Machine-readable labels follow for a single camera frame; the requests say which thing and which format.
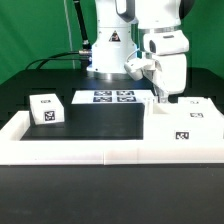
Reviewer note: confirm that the white cabinet door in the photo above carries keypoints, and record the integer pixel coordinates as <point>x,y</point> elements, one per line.
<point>196,109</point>

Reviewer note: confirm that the white marker base plate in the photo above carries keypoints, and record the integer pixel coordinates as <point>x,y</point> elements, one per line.
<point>111,96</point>

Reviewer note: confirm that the white U-shaped fence frame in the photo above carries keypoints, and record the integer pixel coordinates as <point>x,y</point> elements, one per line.
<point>15,151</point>

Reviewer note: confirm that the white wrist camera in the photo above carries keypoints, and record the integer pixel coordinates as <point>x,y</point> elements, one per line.
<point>138,68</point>

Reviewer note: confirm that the white cabinet body box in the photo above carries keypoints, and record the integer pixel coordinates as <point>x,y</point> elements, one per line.
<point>158,125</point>

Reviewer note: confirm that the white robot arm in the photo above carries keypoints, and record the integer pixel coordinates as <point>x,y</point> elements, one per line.
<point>142,39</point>

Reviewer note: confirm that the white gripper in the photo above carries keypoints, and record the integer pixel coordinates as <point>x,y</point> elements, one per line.
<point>168,53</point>

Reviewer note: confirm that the white cabinet top block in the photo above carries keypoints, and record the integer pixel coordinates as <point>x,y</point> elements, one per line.
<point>46,109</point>

